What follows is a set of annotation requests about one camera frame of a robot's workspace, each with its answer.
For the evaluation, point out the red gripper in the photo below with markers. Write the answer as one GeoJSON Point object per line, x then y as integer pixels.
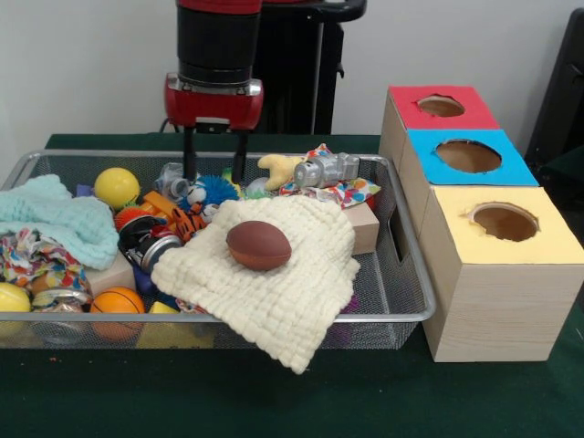
{"type": "Point", "coordinates": [214, 107]}

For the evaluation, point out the crushed clear plastic cup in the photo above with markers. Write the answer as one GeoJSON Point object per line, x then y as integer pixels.
{"type": "Point", "coordinates": [171, 182]}

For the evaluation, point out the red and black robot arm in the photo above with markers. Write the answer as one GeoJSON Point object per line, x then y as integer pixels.
{"type": "Point", "coordinates": [219, 41]}

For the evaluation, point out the wooden box with three holes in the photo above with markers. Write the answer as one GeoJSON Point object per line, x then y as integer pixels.
{"type": "Point", "coordinates": [502, 310]}

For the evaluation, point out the blue spiky ball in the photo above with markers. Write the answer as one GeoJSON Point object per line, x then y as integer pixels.
{"type": "Point", "coordinates": [219, 189]}

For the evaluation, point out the yellow plush toy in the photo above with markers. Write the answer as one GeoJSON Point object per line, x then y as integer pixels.
{"type": "Point", "coordinates": [278, 169]}

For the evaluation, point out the brown toy football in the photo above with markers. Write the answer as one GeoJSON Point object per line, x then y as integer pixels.
{"type": "Point", "coordinates": [259, 246]}

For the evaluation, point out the yellow foam ball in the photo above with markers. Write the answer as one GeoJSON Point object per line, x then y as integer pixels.
{"type": "Point", "coordinates": [117, 187]}

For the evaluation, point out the crushed black drink can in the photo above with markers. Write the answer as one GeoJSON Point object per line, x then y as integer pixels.
{"type": "Point", "coordinates": [150, 248]}

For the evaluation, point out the colourful dotted cloth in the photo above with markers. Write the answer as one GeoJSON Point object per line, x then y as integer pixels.
{"type": "Point", "coordinates": [351, 191]}

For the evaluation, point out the cream knitted cloth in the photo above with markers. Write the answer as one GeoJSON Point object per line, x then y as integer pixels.
{"type": "Point", "coordinates": [274, 301]}

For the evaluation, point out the light blue knitted cloth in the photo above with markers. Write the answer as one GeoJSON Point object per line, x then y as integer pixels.
{"type": "Point", "coordinates": [59, 214]}

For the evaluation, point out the orange toy basketball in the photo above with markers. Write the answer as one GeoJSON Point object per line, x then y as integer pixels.
{"type": "Point", "coordinates": [116, 301]}

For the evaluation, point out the dark green table cloth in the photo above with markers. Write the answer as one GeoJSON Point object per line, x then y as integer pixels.
{"type": "Point", "coordinates": [568, 169]}
{"type": "Point", "coordinates": [274, 401]}

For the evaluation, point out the black chair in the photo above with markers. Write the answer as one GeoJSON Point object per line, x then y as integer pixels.
{"type": "Point", "coordinates": [566, 91]}

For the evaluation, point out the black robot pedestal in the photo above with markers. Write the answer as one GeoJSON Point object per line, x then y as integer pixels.
{"type": "Point", "coordinates": [296, 68]}

